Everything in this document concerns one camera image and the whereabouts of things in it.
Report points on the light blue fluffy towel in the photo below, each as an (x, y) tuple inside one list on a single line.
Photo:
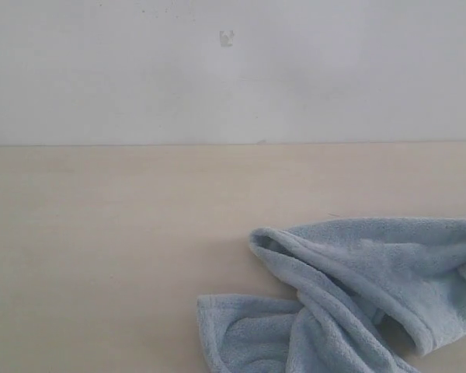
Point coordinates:
[(348, 274)]

